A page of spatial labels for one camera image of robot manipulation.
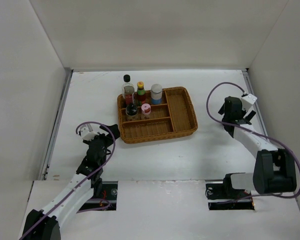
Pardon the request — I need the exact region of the pink cap spice jar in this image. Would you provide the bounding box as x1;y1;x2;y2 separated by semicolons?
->
141;103;152;120

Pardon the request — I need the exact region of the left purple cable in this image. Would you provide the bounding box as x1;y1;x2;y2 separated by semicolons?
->
18;121;116;240

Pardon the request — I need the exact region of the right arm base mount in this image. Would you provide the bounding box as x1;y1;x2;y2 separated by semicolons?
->
205;183;255;211

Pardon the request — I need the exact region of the black grinder pepper jar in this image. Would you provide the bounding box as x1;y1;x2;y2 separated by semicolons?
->
125;103;139;122

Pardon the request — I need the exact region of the wicker divided tray basket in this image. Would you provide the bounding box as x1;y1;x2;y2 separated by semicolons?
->
117;86;198;144

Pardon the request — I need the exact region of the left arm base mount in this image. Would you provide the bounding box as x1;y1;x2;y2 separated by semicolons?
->
78;181;119;213

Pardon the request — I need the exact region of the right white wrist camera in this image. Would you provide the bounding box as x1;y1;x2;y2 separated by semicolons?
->
240;93;258;112

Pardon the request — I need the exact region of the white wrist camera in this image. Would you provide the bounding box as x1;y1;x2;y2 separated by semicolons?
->
240;93;258;112
79;125;97;142

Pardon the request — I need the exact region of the tall white blue-label jar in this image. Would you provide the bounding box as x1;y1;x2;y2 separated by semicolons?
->
150;83;163;105

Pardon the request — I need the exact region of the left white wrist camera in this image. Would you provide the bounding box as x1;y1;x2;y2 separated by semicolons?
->
79;125;97;142

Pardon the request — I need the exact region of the clear bottle black cap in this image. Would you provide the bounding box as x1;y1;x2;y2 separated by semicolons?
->
122;74;135;106

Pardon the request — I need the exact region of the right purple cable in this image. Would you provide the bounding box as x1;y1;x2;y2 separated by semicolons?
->
206;81;300;199

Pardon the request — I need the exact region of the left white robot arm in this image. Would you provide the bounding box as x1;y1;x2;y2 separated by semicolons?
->
20;121;120;240

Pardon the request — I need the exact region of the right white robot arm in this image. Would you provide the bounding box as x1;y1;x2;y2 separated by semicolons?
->
218;94;297;194

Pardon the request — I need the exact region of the purple cable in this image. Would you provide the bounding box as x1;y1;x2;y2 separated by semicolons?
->
18;121;116;240
206;81;300;199

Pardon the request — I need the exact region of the red sauce bottle green label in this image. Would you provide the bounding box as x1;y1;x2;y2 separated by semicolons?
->
136;81;147;106

